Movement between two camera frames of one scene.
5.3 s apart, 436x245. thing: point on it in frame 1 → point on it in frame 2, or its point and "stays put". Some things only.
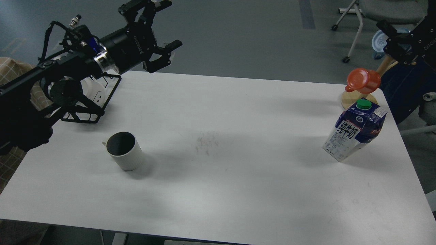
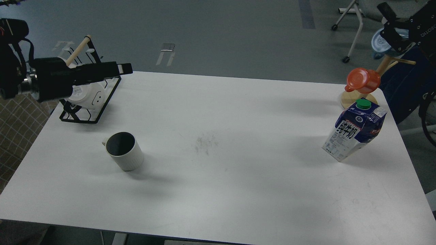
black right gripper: x=421 y=46 → x=422 y=29
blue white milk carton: x=355 y=127 stays put
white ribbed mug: x=124 y=147 stays put
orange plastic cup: x=362 y=81 stays put
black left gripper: x=130 y=46 → x=55 y=79
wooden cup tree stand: x=349 y=98 stays put
